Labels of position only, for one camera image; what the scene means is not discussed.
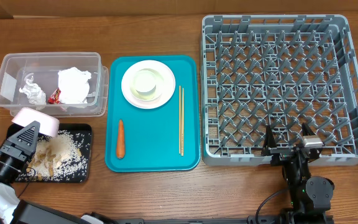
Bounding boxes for orange carrot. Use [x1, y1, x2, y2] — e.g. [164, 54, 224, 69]
[116, 119, 126, 159]

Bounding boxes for red snack wrapper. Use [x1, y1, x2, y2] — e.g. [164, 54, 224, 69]
[47, 88, 61, 104]

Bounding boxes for rice and peanut scraps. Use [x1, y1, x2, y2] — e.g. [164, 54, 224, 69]
[20, 129, 88, 182]

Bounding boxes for foil wrapper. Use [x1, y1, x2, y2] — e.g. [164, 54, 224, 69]
[19, 75, 46, 105]

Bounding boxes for grey dishwasher rack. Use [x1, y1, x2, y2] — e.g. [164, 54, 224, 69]
[200, 14, 358, 166]

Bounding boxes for pink plate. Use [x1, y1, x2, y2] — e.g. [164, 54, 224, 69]
[121, 60, 176, 110]

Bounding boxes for black waste tray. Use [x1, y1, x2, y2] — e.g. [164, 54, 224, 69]
[6, 123, 93, 184]

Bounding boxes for white napkin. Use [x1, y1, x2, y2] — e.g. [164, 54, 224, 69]
[58, 67, 91, 104]

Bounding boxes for teal plastic tray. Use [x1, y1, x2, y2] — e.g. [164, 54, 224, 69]
[105, 55, 201, 172]

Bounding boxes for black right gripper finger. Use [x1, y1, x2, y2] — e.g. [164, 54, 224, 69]
[301, 123, 315, 136]
[261, 125, 276, 156]

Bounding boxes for clear plastic waste bin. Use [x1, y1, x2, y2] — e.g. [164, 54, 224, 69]
[0, 52, 109, 118]

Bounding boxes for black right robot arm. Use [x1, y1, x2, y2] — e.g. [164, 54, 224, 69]
[255, 123, 335, 223]

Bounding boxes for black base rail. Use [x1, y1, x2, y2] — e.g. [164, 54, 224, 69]
[109, 215, 285, 224]

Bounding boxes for cream bowl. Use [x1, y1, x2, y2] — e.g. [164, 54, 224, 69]
[129, 68, 164, 101]

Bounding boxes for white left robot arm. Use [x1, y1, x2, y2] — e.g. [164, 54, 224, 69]
[0, 121, 115, 224]

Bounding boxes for small pink bowl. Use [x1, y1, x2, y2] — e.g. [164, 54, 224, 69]
[12, 107, 60, 137]

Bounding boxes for cream plastic cup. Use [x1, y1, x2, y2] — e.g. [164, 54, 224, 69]
[133, 70, 157, 98]

